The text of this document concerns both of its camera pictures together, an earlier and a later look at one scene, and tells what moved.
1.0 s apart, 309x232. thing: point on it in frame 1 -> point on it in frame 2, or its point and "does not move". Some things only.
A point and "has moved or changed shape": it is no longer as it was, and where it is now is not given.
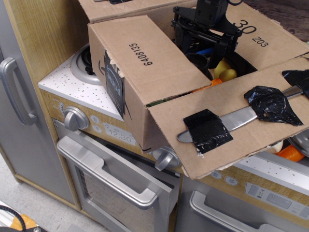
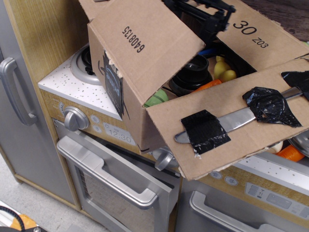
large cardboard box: (166, 102) has moved or changed shape
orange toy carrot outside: (291, 153) does not move
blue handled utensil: (206, 51) does not move
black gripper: (211, 14) -> (207, 18)
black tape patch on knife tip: (207, 130) does not move
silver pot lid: (301, 141) does not move
